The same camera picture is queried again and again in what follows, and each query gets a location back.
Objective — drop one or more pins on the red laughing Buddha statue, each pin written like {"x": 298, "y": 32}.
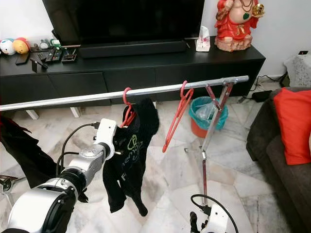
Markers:
{"x": 235, "y": 26}

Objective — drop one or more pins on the black TV cabinet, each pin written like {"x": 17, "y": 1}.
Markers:
{"x": 141, "y": 75}

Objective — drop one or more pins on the green circuit board device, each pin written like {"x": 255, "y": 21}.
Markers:
{"x": 55, "y": 46}

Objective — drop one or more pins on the black T-shirt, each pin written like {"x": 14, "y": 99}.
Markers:
{"x": 29, "y": 155}

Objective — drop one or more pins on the silver clothes rail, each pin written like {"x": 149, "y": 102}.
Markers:
{"x": 77, "y": 97}

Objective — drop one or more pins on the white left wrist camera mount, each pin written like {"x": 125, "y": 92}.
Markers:
{"x": 107, "y": 136}

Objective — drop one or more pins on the red bin with green liner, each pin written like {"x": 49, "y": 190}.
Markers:
{"x": 198, "y": 128}

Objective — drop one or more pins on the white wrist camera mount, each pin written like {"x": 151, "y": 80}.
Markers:
{"x": 107, "y": 136}
{"x": 217, "y": 219}

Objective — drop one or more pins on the red clothes hanger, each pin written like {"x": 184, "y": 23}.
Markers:
{"x": 177, "y": 119}
{"x": 126, "y": 114}

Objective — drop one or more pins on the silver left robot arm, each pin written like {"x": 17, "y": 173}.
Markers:
{"x": 48, "y": 204}

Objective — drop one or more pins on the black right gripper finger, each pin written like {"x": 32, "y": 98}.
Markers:
{"x": 194, "y": 222}

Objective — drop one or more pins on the black soundbar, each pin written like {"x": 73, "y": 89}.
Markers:
{"x": 133, "y": 48}

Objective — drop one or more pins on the red cushion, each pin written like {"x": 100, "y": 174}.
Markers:
{"x": 294, "y": 124}

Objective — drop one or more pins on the dark brown sofa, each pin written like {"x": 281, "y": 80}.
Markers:
{"x": 272, "y": 160}

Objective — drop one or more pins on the side table white lace cover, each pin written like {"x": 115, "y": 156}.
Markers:
{"x": 299, "y": 70}

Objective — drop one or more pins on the white tissue box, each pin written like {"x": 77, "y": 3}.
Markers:
{"x": 202, "y": 41}

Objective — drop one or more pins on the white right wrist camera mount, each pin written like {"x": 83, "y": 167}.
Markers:
{"x": 217, "y": 219}

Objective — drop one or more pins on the black flat television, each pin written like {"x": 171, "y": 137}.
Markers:
{"x": 124, "y": 18}

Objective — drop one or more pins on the small grey Totoro figure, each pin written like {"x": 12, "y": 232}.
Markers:
{"x": 45, "y": 44}

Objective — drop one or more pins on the white round figure head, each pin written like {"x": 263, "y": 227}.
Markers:
{"x": 8, "y": 47}

